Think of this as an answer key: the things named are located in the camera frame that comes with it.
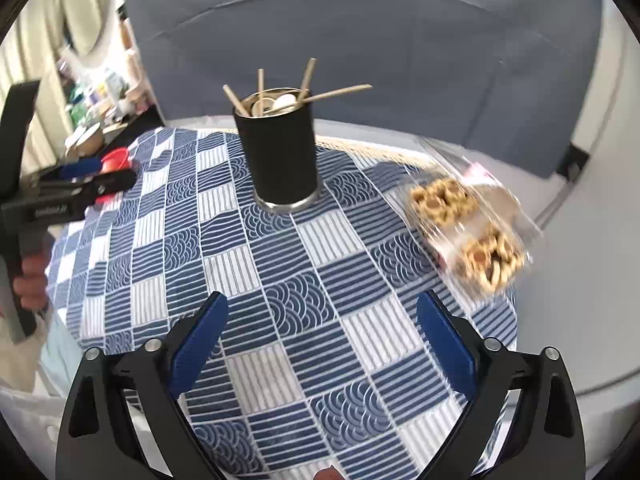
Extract black cylindrical utensil holder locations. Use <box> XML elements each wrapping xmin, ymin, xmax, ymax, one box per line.
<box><xmin>233</xmin><ymin>87</ymin><xmax>322</xmax><ymax>215</ymax></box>

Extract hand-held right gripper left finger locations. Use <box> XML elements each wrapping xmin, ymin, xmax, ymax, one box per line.
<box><xmin>55</xmin><ymin>290</ymin><xmax>231</xmax><ymax>480</ymax></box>

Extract red plastic basket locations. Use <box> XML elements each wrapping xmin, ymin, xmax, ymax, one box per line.
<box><xmin>95</xmin><ymin>147</ymin><xmax>135</xmax><ymax>206</ymax></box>

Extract dark side counter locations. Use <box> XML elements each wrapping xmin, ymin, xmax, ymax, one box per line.
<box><xmin>102</xmin><ymin>105</ymin><xmax>166</xmax><ymax>136</ymax></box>

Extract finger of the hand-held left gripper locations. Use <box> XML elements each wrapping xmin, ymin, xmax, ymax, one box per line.
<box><xmin>37</xmin><ymin>157</ymin><xmax>104</xmax><ymax>181</ymax></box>
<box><xmin>65</xmin><ymin>168</ymin><xmax>138</xmax><ymax>206</ymax></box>

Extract pile of wooden chopsticks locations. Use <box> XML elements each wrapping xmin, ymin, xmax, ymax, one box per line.
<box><xmin>222</xmin><ymin>57</ymin><xmax>374</xmax><ymax>117</ymax></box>

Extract black backdrop clip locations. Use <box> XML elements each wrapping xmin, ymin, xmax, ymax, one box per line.
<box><xmin>559</xmin><ymin>141</ymin><xmax>590</xmax><ymax>182</ymax></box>

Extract cream lace table mat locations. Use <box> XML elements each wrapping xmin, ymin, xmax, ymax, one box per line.
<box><xmin>315</xmin><ymin>135</ymin><xmax>451</xmax><ymax>171</ymax></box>

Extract person's left hand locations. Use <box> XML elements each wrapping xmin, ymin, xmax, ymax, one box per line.
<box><xmin>12</xmin><ymin>255</ymin><xmax>52</xmax><ymax>313</ymax></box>

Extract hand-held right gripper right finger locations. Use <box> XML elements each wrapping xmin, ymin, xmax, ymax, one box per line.
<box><xmin>416</xmin><ymin>290</ymin><xmax>586</xmax><ymax>480</ymax></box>

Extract grey-blue backdrop cloth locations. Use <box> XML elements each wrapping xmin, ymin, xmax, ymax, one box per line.
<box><xmin>120</xmin><ymin>0</ymin><xmax>603</xmax><ymax>181</ymax></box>

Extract cream curtain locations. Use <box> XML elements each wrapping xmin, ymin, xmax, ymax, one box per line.
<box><xmin>0</xmin><ymin>0</ymin><xmax>126</xmax><ymax>171</ymax></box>

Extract blue patterned tablecloth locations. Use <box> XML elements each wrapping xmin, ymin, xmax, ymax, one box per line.
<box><xmin>46</xmin><ymin>127</ymin><xmax>518</xmax><ymax>480</ymax></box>

